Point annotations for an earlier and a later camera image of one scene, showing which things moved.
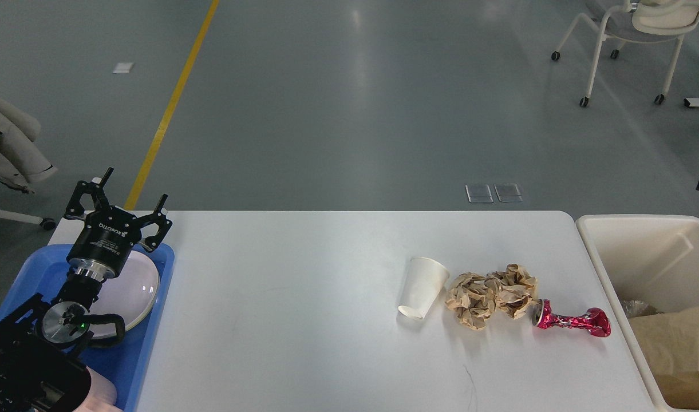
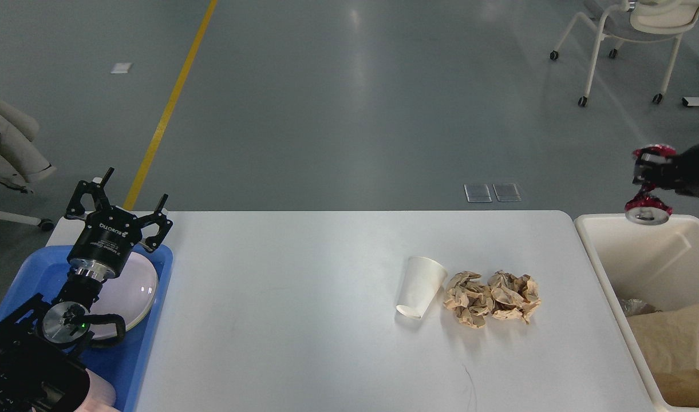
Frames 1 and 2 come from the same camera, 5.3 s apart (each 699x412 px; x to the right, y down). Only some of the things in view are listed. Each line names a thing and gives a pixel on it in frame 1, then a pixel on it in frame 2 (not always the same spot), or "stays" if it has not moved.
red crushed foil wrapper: [595, 321] to [644, 209]
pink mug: [101, 396] stays
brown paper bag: [678, 349] stays
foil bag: [635, 308] stays
